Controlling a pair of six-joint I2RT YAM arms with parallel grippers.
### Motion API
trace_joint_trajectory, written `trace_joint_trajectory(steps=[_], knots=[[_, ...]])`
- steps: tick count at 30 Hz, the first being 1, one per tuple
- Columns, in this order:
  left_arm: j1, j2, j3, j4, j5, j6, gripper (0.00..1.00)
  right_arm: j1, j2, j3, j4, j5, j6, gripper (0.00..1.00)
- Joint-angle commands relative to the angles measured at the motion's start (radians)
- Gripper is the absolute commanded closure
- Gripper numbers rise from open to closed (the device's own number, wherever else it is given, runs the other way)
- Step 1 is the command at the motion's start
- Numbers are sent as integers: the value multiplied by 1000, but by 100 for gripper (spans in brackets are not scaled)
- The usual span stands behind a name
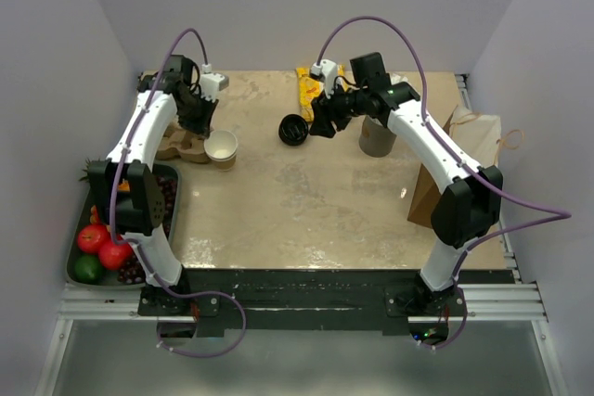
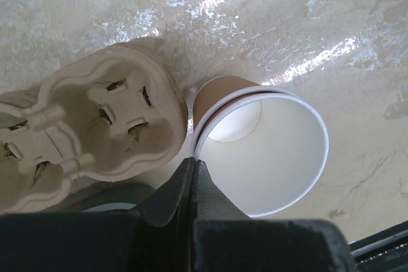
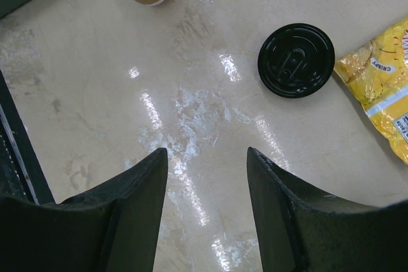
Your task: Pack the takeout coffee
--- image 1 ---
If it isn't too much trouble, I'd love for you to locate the red strawberries cluster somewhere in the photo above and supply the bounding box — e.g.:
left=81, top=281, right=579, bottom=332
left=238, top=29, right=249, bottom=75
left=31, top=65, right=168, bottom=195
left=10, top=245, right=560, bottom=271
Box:
left=89, top=205, right=101, bottom=224

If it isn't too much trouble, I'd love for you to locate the green lime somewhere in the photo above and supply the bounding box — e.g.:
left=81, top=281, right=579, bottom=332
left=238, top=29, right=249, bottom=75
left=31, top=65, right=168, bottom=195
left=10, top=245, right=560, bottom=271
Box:
left=74, top=254, right=105, bottom=285

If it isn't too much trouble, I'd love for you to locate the green fruit tray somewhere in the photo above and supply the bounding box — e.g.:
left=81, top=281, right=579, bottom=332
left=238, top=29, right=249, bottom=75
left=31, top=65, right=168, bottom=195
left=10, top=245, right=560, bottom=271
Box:
left=64, top=161, right=181, bottom=290

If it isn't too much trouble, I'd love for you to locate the purple grapes bunch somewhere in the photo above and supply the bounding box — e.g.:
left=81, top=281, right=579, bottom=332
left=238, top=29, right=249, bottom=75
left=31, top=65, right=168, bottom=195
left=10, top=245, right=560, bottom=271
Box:
left=118, top=175, right=177, bottom=285

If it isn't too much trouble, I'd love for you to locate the yellow snack bag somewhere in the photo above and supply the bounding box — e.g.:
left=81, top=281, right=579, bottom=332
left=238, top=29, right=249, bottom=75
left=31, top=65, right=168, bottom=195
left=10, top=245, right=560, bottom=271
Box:
left=296, top=65, right=326, bottom=123

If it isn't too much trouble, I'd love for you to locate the aluminium frame rail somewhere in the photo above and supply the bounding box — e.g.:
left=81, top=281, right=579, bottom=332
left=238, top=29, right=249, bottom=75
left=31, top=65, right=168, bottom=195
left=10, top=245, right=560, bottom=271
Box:
left=32, top=282, right=159, bottom=396

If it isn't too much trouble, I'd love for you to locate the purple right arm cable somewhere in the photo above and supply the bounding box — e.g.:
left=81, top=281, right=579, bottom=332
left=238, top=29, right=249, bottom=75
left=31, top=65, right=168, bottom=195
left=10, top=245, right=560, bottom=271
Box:
left=316, top=16, right=572, bottom=350

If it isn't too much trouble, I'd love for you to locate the cardboard cup carrier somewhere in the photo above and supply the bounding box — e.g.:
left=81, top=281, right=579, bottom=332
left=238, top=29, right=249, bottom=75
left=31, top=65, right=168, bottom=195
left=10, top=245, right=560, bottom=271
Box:
left=156, top=121, right=211, bottom=164

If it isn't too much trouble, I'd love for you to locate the red apple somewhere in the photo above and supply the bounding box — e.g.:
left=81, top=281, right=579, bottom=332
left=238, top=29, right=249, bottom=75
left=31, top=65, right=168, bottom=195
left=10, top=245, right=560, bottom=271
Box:
left=76, top=224, right=110, bottom=255
left=98, top=240, right=133, bottom=271

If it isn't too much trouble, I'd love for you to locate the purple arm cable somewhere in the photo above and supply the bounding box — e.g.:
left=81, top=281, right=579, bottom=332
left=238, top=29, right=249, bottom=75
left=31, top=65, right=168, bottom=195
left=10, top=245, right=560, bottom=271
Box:
left=109, top=27, right=248, bottom=359
left=316, top=16, right=572, bottom=350

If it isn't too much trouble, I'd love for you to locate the brown paper cup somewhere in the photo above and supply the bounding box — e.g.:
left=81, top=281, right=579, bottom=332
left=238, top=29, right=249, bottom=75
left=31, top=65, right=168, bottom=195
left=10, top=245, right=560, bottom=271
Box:
left=204, top=130, right=239, bottom=162
left=211, top=155, right=237, bottom=172

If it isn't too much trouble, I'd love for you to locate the brown paper bag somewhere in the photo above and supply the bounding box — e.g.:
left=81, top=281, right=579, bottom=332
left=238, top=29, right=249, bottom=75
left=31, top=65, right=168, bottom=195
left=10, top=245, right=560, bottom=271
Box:
left=407, top=104, right=524, bottom=230

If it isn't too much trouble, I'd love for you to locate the small pineapple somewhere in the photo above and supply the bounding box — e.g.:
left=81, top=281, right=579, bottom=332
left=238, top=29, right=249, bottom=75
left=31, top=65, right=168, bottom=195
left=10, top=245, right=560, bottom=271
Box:
left=79, top=159, right=93, bottom=183

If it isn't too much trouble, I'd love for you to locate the grey straw holder cup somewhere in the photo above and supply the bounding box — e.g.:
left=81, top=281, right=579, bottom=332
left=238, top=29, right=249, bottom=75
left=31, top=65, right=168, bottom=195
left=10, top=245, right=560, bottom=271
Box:
left=358, top=116, right=396, bottom=158

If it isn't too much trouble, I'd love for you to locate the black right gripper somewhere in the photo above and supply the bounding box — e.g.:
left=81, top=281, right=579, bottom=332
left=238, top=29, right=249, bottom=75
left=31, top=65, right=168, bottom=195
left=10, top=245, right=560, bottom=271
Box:
left=309, top=79, right=368, bottom=139

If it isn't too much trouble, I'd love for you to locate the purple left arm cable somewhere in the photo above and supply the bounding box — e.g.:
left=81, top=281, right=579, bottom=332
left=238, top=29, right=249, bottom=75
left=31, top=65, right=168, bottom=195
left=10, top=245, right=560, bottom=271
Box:
left=109, top=27, right=248, bottom=359

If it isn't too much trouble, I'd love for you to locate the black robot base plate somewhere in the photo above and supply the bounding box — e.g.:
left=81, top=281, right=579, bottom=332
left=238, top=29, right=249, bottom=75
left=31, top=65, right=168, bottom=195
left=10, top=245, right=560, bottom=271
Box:
left=138, top=269, right=466, bottom=336

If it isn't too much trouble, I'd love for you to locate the black plastic cup lid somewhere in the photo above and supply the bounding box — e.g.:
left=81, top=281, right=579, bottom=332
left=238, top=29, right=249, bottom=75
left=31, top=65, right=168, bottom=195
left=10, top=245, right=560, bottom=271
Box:
left=278, top=114, right=309, bottom=147

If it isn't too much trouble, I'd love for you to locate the orange horned melon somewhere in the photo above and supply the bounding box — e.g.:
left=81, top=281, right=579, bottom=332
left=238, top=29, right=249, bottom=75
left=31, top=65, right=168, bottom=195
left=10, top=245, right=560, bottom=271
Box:
left=117, top=179, right=130, bottom=193

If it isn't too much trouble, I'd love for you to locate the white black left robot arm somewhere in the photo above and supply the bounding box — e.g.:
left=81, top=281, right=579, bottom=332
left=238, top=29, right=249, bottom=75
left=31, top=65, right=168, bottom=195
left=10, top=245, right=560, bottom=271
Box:
left=87, top=55, right=229, bottom=314

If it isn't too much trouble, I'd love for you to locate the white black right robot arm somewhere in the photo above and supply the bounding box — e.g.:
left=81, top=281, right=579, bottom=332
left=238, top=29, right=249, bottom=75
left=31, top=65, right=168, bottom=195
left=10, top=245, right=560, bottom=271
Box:
left=309, top=52, right=503, bottom=315

